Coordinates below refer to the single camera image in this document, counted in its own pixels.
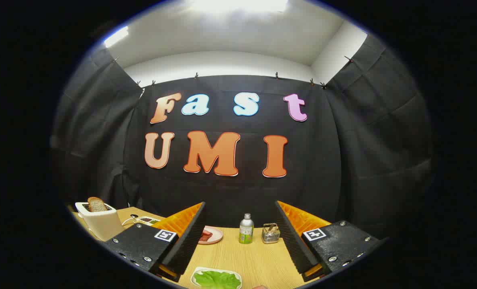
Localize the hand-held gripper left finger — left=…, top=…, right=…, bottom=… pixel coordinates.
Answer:
left=104, top=202, right=207, bottom=283

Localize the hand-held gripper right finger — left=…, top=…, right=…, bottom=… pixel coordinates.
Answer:
left=275, top=200, right=387, bottom=282

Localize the green lettuce leaf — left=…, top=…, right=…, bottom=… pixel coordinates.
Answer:
left=194, top=270, right=241, bottom=289

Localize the toasted bread slice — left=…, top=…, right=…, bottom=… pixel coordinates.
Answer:
left=88, top=197, right=108, bottom=212

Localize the pink round plate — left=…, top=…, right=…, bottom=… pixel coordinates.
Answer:
left=198, top=226, right=224, bottom=245

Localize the white leaf-shaped dish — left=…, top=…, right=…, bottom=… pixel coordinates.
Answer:
left=190, top=267, right=242, bottom=289

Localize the silver bottle green label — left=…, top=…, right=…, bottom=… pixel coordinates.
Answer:
left=239, top=213, right=254, bottom=244

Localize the black backdrop cloth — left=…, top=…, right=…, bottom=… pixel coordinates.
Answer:
left=50, top=34, right=436, bottom=241

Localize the cream white toaster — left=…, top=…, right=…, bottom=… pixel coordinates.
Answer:
left=75, top=202, right=125, bottom=242

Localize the ceiling light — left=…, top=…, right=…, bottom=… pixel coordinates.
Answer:
left=190, top=0, right=289, bottom=12
left=104, top=26, right=129, bottom=48

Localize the metal wire basket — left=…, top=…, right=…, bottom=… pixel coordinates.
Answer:
left=261, top=223, right=280, bottom=244

